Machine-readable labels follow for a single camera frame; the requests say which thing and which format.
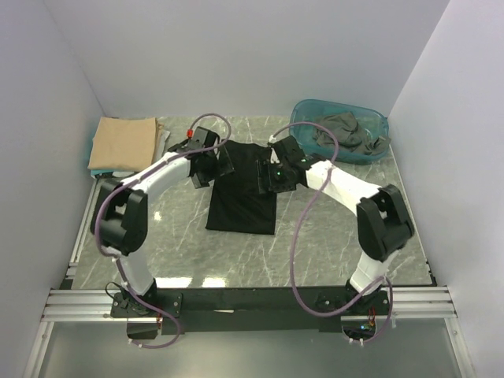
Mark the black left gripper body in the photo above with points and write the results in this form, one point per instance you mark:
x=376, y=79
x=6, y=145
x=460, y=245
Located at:
x=213, y=168

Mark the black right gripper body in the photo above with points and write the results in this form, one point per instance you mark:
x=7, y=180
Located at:
x=279, y=179

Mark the black t shirt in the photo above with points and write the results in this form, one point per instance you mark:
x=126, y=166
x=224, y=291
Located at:
x=236, y=205

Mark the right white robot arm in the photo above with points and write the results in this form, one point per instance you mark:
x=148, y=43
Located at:
x=383, y=219

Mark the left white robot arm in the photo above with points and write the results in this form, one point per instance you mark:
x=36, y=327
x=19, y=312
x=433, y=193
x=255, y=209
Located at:
x=121, y=217

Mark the white folded t shirt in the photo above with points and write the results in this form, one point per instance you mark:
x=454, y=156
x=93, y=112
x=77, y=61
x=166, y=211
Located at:
x=163, y=141

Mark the grey crumpled t shirt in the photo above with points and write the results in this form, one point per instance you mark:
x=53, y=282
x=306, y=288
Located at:
x=351, y=136

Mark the teal transparent plastic bin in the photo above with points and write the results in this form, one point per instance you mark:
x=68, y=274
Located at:
x=316, y=139

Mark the tan folded t shirt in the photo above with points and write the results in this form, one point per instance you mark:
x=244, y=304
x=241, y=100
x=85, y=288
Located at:
x=123, y=144

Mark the teal folded t shirt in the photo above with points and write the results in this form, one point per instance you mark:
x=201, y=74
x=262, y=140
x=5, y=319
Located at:
x=87, y=159

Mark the black base crossbar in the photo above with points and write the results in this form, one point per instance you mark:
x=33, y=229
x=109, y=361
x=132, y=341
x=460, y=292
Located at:
x=218, y=310

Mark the aluminium frame rail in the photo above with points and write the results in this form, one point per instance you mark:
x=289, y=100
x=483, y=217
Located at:
x=424, y=339

